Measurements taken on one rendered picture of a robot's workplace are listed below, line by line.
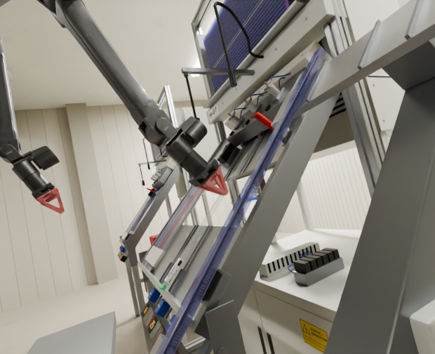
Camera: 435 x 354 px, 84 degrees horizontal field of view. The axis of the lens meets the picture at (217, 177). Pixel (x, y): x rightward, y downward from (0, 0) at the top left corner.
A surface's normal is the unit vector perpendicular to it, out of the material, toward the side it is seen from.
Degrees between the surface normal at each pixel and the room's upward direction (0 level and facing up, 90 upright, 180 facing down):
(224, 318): 90
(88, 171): 90
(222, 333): 90
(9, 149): 90
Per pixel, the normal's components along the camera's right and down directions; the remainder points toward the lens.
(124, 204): 0.36, -0.16
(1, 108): 0.56, -0.19
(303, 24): -0.88, 0.17
